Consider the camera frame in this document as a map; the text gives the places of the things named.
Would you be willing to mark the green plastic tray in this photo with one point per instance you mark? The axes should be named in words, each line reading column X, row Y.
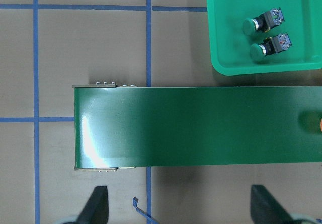
column 264, row 36

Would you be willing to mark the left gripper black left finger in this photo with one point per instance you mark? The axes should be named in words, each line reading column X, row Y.
column 96, row 209

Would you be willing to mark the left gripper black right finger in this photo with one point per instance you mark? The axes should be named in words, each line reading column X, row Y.
column 264, row 208

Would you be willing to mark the green conveyor belt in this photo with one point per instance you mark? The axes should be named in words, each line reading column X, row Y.
column 124, row 127

